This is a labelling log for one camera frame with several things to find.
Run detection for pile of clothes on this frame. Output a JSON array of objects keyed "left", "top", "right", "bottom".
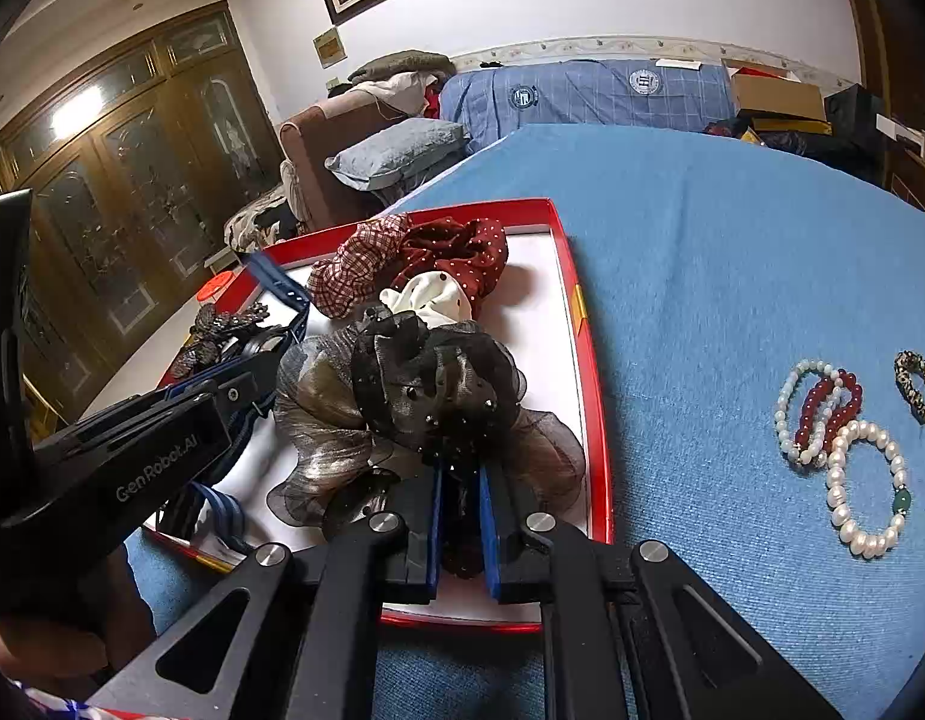
[{"left": 346, "top": 50, "right": 459, "bottom": 117}]

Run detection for red tray box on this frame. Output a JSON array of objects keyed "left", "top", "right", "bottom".
[{"left": 139, "top": 197, "right": 615, "bottom": 632}]

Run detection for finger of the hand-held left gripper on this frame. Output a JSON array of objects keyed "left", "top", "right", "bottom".
[
  {"left": 162, "top": 345, "right": 298, "bottom": 436},
  {"left": 241, "top": 251, "right": 313, "bottom": 346}
]

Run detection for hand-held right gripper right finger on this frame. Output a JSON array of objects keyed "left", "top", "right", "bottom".
[{"left": 477, "top": 461, "right": 846, "bottom": 720}]

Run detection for striped clothing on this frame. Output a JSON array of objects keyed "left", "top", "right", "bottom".
[{"left": 4, "top": 679, "right": 144, "bottom": 720}]

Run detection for dark red dotted scrunchie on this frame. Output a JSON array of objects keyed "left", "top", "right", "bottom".
[{"left": 398, "top": 216, "right": 510, "bottom": 320}]

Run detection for small wall plaque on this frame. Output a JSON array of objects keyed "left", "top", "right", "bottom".
[{"left": 312, "top": 26, "right": 349, "bottom": 70}]

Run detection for beaded butterfly hair clip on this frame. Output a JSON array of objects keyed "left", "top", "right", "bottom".
[{"left": 168, "top": 301, "right": 272, "bottom": 380}]

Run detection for gold flat box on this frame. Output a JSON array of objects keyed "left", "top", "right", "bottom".
[{"left": 751, "top": 116, "right": 831, "bottom": 136}]

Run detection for brown armchair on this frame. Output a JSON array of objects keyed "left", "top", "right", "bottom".
[{"left": 277, "top": 94, "right": 403, "bottom": 233}]

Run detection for blue hair bands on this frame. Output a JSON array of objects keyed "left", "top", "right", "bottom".
[{"left": 154, "top": 480, "right": 249, "bottom": 552}]

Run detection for wooden side cabinet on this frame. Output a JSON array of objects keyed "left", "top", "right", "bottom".
[{"left": 878, "top": 142, "right": 925, "bottom": 226}]

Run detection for black bag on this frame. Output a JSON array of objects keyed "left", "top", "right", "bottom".
[{"left": 822, "top": 82, "right": 894, "bottom": 147}]

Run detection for blue checked quilt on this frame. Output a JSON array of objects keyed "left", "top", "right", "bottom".
[{"left": 438, "top": 58, "right": 737, "bottom": 155}]

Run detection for leopard print scrunchie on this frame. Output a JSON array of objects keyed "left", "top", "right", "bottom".
[{"left": 893, "top": 349, "right": 925, "bottom": 432}]

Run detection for person's left hand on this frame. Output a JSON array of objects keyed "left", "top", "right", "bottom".
[{"left": 0, "top": 544, "right": 159, "bottom": 691}]

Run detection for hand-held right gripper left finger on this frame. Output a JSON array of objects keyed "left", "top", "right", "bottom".
[{"left": 87, "top": 461, "right": 442, "bottom": 720}]

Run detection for white dotted scrunchie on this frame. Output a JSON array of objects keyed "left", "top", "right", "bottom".
[{"left": 377, "top": 272, "right": 480, "bottom": 331}]

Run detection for black organza scrunchie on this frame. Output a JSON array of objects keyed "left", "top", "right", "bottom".
[{"left": 323, "top": 306, "right": 527, "bottom": 578}]

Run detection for brown organza scrunchie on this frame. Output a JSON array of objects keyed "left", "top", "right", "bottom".
[{"left": 265, "top": 330, "right": 588, "bottom": 541}]

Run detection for patterned throw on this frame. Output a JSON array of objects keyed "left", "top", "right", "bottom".
[{"left": 226, "top": 191, "right": 306, "bottom": 252}]

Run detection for red bead bracelet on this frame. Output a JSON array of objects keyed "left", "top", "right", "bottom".
[{"left": 792, "top": 367, "right": 864, "bottom": 458}]

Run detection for red checked scrunchie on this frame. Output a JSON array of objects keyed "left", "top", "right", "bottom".
[{"left": 306, "top": 214, "right": 412, "bottom": 320}]

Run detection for brown cardboard box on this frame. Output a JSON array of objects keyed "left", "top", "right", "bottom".
[{"left": 721, "top": 58, "right": 825, "bottom": 121}]

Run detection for grey blue pillow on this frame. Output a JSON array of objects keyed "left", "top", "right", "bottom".
[{"left": 325, "top": 118, "right": 471, "bottom": 192}]

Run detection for pearl bracelet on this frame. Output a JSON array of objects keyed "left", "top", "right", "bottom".
[{"left": 824, "top": 420, "right": 915, "bottom": 561}]

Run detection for wooden wardrobe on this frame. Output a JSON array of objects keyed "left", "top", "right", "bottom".
[{"left": 0, "top": 0, "right": 287, "bottom": 421}]

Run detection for white bead bracelet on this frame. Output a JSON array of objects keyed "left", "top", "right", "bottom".
[{"left": 773, "top": 358, "right": 846, "bottom": 470}]

